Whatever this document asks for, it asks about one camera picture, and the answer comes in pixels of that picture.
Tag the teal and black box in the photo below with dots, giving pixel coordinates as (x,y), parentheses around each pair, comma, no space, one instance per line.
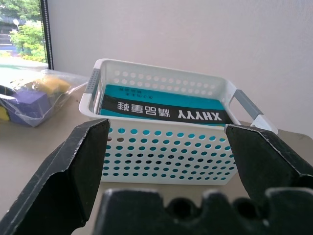
(156,107)

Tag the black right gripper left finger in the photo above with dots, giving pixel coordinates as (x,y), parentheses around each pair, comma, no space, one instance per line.
(61,176)

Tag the purple foam block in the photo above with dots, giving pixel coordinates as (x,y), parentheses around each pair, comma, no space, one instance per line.
(27,105)

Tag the yellow sponge block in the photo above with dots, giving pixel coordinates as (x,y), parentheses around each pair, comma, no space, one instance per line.
(53,85)

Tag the black window frame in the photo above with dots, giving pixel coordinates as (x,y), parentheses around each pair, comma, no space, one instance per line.
(47,34)

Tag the white perforated plastic basket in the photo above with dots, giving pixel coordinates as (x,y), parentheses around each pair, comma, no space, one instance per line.
(168,149)

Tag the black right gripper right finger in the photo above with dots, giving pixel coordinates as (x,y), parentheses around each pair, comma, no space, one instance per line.
(264,161)

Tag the clear plastic bag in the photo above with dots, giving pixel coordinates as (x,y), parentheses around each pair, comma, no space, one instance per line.
(36,98)

